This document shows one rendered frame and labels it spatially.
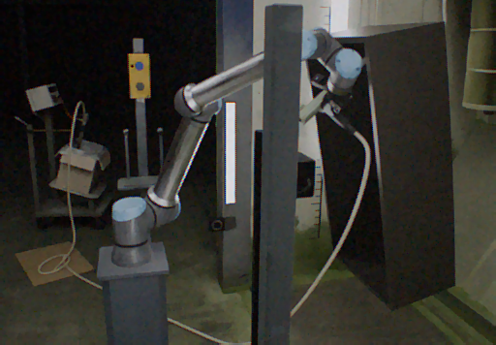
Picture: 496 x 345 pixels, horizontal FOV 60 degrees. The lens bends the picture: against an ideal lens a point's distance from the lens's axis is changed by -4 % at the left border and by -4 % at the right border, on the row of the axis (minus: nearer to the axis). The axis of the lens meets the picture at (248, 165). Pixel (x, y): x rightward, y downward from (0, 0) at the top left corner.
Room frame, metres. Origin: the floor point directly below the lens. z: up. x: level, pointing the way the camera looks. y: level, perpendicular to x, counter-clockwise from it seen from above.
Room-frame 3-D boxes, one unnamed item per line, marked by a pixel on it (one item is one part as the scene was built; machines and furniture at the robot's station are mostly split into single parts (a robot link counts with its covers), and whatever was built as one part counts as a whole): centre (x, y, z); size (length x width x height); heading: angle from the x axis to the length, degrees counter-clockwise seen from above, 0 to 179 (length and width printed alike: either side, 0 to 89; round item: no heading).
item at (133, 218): (1.88, 0.52, 0.83); 0.17 x 0.15 x 0.18; 148
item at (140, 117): (2.75, 0.67, 0.82); 0.06 x 0.06 x 1.64; 16
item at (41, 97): (3.93, 1.66, 0.64); 0.73 x 0.50 x 1.27; 95
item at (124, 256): (1.87, 0.53, 0.69); 0.19 x 0.19 x 0.10
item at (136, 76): (2.70, 0.65, 1.42); 0.12 x 0.06 x 0.26; 106
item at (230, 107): (2.65, 0.11, 0.96); 0.06 x 0.02 x 0.63; 106
